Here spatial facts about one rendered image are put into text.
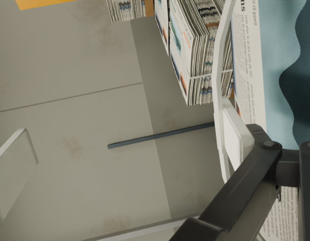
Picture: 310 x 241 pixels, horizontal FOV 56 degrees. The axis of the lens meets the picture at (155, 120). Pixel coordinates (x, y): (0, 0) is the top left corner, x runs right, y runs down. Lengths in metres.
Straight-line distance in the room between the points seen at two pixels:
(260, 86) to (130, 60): 2.98
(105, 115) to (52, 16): 1.16
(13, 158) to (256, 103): 0.18
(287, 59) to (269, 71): 0.02
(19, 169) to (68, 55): 3.07
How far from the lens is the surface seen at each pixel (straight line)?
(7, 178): 0.19
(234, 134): 0.16
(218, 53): 0.19
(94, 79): 3.19
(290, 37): 0.19
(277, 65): 0.21
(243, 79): 0.27
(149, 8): 1.56
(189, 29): 0.94
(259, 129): 0.18
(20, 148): 0.21
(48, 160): 3.33
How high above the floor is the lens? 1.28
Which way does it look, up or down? 4 degrees down
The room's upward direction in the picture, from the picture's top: 102 degrees counter-clockwise
